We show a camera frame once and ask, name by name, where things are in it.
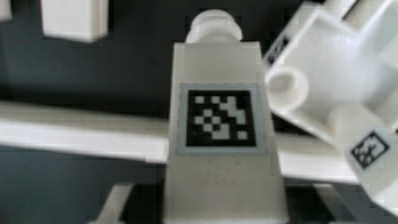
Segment white chair back frame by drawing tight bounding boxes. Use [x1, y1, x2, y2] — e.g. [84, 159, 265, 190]
[33, 0, 111, 43]

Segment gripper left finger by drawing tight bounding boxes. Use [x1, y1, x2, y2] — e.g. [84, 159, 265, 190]
[88, 183, 162, 224]

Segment white chair seat part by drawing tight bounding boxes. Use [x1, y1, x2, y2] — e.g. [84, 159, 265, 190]
[264, 0, 398, 142]

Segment white U-shaped fence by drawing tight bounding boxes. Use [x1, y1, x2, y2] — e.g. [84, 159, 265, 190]
[0, 100, 360, 184]

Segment white tagged chair leg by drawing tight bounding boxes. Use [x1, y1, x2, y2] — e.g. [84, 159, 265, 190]
[328, 104, 398, 217]
[164, 9, 289, 224]

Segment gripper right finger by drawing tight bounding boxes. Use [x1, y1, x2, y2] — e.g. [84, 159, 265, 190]
[287, 184, 358, 224]

